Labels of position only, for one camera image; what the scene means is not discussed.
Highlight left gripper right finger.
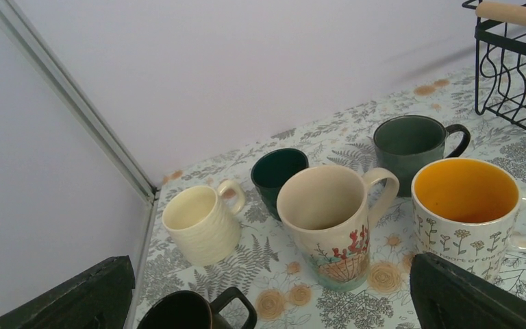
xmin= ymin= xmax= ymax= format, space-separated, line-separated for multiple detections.
xmin=410 ymin=252 xmax=526 ymax=328

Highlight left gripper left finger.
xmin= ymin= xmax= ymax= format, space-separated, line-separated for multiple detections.
xmin=0 ymin=256 xmax=136 ymax=328

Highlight dark grey mug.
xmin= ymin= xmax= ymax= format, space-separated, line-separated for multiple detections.
xmin=138 ymin=287 xmax=258 ymax=328

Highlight white mug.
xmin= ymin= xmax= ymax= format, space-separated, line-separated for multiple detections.
xmin=411 ymin=158 xmax=526 ymax=282

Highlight cream ribbed mug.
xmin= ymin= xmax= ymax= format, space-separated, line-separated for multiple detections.
xmin=162 ymin=180 xmax=246 ymax=267

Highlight floral pastel mug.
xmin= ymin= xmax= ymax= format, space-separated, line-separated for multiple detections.
xmin=277 ymin=165 xmax=399 ymax=291

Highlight dark green mug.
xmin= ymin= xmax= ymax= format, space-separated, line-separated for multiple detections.
xmin=251 ymin=148 xmax=309 ymax=222

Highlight floral tablecloth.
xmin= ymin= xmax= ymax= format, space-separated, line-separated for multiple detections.
xmin=134 ymin=67 xmax=526 ymax=328

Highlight corner wall profile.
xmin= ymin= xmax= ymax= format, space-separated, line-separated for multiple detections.
xmin=0 ymin=0 xmax=160 ymax=205

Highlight left wooden rack handle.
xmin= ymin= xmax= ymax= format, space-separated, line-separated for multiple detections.
xmin=475 ymin=1 xmax=526 ymax=27

